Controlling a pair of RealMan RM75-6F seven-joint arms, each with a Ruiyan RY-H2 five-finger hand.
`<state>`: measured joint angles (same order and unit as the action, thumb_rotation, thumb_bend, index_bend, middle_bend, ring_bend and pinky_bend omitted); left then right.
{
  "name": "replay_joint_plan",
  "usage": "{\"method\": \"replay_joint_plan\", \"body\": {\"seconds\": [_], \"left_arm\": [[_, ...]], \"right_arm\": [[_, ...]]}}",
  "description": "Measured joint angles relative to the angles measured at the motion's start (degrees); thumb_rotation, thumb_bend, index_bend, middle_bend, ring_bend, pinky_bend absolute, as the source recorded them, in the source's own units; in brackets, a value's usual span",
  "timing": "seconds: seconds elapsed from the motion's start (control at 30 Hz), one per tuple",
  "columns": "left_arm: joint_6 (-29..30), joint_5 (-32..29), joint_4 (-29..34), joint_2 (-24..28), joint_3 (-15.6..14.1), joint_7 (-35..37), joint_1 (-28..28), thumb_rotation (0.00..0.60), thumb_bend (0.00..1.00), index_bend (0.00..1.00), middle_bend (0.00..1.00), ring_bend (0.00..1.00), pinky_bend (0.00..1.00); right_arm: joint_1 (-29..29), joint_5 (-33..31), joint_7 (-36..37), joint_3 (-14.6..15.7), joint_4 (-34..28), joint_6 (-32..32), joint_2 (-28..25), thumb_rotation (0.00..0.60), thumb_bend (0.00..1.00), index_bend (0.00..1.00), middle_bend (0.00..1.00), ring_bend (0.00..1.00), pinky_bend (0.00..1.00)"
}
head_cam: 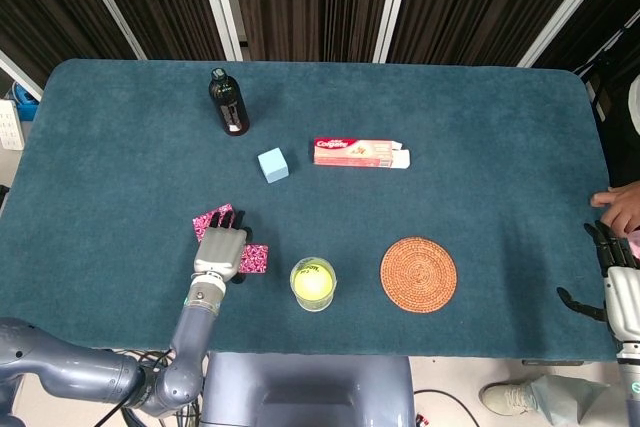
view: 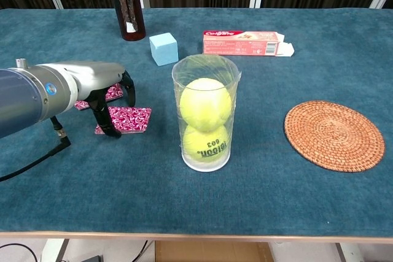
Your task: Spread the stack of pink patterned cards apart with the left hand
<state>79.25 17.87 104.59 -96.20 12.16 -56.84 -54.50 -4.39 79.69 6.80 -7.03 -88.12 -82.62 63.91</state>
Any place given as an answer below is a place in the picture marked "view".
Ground brown cardboard box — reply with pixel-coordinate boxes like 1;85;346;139
154;240;274;262

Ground light blue foam cube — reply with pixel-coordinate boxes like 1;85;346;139
149;32;179;67

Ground dark brown glass bottle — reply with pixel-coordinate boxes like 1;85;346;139
109;0;147;42

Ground black arm cable with connector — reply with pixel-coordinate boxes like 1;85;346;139
0;116;72;182

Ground teal velvet table cloth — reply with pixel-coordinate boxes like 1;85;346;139
0;8;393;234

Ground white table leg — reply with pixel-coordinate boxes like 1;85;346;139
41;239;70;262
336;242;366;262

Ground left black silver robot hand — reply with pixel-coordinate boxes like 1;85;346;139
66;61;136;139

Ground yellow tennis ball black print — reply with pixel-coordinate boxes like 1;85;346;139
182;124;230;163

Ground plain yellow tennis ball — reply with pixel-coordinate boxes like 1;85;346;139
179;78;233;133

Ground clear plastic ball tube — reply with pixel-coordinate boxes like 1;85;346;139
171;54;242;173

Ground red Colgate toothpaste box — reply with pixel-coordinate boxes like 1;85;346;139
202;30;295;58

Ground round woven rattan coaster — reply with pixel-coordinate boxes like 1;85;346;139
284;100;386;173

